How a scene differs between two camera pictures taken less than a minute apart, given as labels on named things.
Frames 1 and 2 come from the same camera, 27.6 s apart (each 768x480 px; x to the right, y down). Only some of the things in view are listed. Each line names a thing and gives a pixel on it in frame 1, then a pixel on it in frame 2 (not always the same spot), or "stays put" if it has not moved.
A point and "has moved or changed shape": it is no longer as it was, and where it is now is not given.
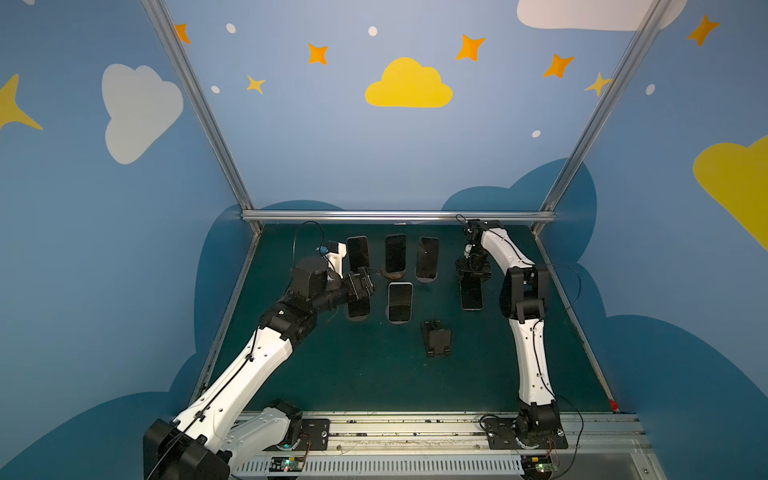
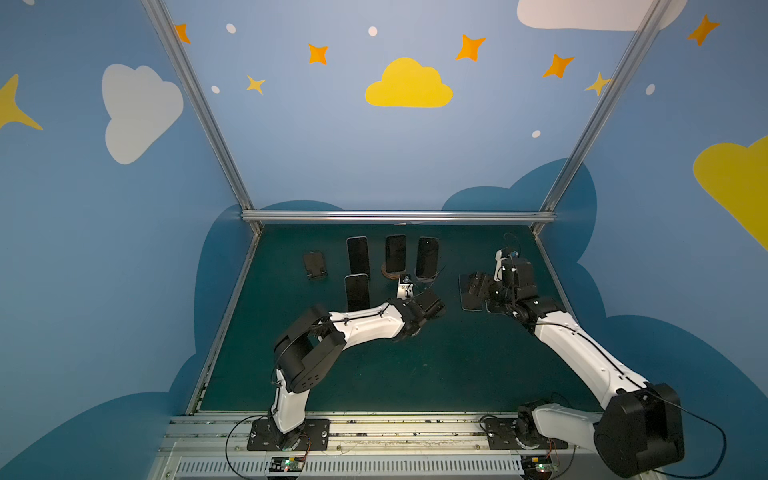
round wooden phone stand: x=394 y=275 stays put
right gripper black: x=473 y=264 to x=504 y=285
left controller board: x=286 y=464 stays put
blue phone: x=471 y=293 stays put
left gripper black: x=362 y=285 to x=429 y=302
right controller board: x=538 y=467 stays put
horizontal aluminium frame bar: x=393 y=214 stays put
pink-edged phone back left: x=358 y=253 stays put
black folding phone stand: x=438 y=340 has moved or changed shape
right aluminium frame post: x=651 y=18 stays put
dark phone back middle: x=395 y=253 stays put
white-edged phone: x=399 y=308 has moved or changed shape
